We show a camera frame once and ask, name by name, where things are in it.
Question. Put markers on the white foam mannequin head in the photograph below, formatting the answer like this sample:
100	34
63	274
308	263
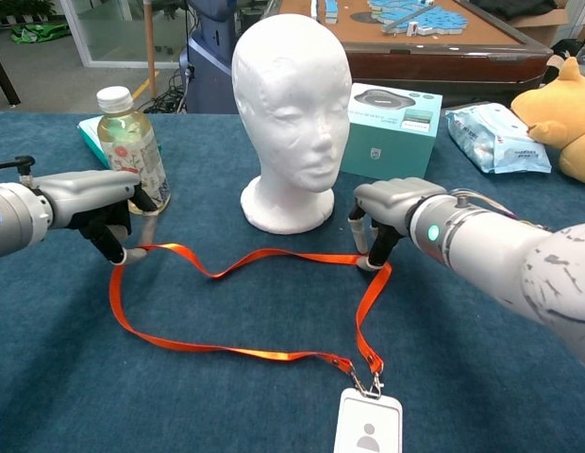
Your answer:
288	94

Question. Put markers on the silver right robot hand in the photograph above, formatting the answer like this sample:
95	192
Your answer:
391	198

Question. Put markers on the green wet wipes pack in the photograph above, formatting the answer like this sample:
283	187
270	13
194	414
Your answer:
92	137

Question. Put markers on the white badge card holder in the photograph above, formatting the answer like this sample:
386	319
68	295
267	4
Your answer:
368	420

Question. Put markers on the yellow plush toy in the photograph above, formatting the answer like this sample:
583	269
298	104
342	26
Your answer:
566	108

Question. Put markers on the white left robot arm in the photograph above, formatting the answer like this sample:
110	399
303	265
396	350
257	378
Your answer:
14	222

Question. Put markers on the brown mahjong table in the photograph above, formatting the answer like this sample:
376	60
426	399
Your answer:
462	61

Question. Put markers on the blue carpet table cover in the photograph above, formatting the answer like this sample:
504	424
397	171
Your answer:
132	401

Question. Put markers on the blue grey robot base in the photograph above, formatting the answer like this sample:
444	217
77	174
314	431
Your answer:
212	71

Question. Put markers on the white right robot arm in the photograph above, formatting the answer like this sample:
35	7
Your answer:
486	255

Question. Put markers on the teal speaker box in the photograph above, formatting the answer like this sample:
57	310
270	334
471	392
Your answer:
387	146

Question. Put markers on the white framed glass door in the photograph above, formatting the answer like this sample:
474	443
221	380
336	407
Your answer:
132	62

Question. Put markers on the yellow tea bottle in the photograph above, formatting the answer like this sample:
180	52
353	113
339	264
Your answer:
132	151

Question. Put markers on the green plants row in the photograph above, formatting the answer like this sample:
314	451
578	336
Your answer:
19	9

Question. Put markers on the dark furniture leg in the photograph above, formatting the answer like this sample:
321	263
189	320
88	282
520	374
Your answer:
5	80

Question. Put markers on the black soft object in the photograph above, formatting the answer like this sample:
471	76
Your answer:
554	71

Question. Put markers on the light blue wipes pack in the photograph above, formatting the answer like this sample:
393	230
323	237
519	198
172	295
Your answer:
500	141

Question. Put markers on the brown wooden pole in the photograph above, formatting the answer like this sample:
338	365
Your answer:
150	47

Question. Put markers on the green bag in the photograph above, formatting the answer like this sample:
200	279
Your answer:
38	34

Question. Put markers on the black cloth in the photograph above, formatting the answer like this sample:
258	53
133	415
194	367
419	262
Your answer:
509	8

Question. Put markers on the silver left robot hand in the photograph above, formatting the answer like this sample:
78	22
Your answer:
89	193

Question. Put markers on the brown cardboard box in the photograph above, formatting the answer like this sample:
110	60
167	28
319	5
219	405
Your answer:
542	26

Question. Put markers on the blue mahjong tile pile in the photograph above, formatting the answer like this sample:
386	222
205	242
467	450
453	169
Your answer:
415	16

